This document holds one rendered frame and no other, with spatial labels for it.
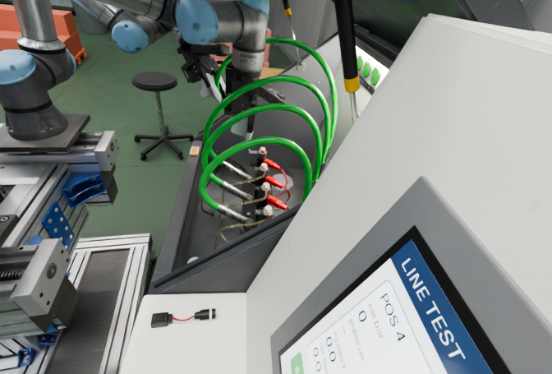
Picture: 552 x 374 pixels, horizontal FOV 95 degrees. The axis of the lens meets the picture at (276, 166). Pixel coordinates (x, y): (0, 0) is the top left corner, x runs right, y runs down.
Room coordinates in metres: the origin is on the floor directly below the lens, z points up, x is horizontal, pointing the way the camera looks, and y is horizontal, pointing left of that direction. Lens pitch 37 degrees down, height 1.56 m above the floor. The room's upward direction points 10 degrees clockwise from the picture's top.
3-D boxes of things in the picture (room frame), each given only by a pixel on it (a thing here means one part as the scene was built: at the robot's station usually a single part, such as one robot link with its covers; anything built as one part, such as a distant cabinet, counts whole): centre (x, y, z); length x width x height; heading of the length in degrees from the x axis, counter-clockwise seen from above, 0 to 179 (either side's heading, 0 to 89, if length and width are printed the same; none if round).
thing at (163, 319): (0.21, 0.13, 0.99); 0.12 x 0.02 x 0.02; 106
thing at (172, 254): (0.59, 0.28, 0.87); 0.62 x 0.04 x 0.16; 12
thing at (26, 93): (0.68, 0.80, 1.20); 0.13 x 0.12 x 0.14; 9
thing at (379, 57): (0.69, -0.21, 1.43); 0.54 x 0.03 x 0.02; 12
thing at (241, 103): (0.63, 0.12, 1.31); 0.09 x 0.08 x 0.12; 102
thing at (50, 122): (0.67, 0.80, 1.09); 0.15 x 0.15 x 0.10
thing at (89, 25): (5.64, 4.30, 0.37); 0.59 x 0.58 x 0.73; 132
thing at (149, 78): (2.10, 1.16, 0.35); 0.58 x 0.56 x 0.70; 110
